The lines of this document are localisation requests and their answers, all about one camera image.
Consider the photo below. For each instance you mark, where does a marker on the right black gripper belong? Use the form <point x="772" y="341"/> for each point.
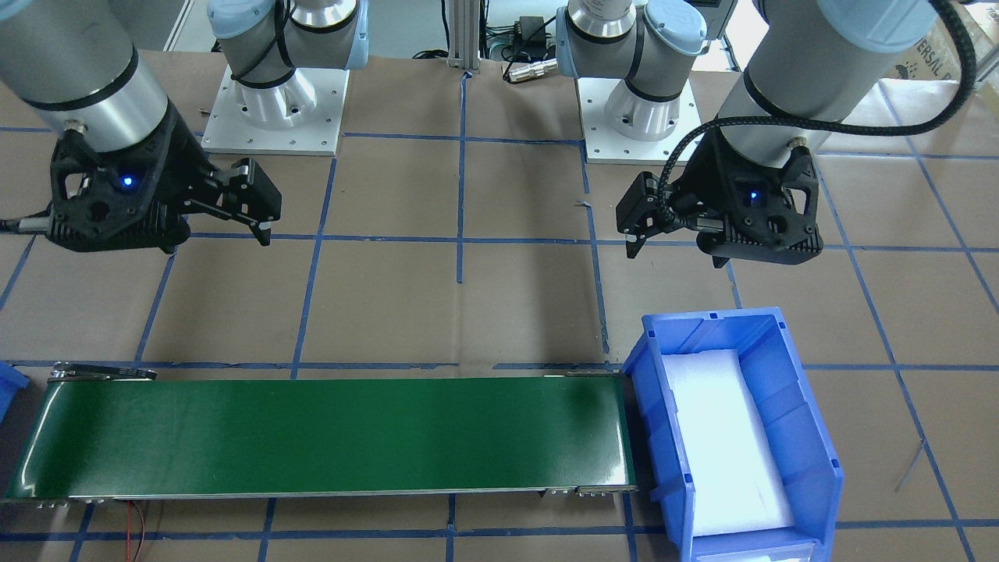
<point x="178" y="168"/>

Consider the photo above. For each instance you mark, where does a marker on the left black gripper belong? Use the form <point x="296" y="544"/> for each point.
<point x="697" y="186"/>

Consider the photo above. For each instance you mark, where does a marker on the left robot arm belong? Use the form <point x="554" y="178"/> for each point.
<point x="816" y="62"/>

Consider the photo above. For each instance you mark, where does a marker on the blue plastic bin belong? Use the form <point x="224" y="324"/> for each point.
<point x="807" y="462"/>
<point x="12" y="382"/>

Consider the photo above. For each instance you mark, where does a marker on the green conveyor belt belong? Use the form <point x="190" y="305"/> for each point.
<point x="100" y="438"/>

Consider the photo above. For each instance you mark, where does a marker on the white foam pad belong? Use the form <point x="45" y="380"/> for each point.
<point x="737" y="484"/>

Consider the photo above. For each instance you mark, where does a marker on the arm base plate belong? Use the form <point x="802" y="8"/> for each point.
<point x="640" y="121"/>
<point x="300" y="117"/>

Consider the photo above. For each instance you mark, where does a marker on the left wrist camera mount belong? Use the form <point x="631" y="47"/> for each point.
<point x="770" y="213"/>

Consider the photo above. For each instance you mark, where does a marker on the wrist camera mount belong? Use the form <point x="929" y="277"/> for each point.
<point x="124" y="199"/>
<point x="770" y="213"/>

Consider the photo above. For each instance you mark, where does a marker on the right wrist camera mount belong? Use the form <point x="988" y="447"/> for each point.
<point x="124" y="199"/>

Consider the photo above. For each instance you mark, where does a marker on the aluminium frame post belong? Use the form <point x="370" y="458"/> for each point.
<point x="464" y="23"/>

